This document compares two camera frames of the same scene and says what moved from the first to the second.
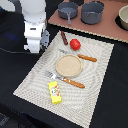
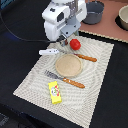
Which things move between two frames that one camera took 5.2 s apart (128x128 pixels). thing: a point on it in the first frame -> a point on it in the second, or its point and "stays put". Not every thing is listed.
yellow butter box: [54, 92] stays put
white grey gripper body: [37, 38] -> [63, 18]
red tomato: [75, 45] stays put
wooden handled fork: [66, 80] stays put
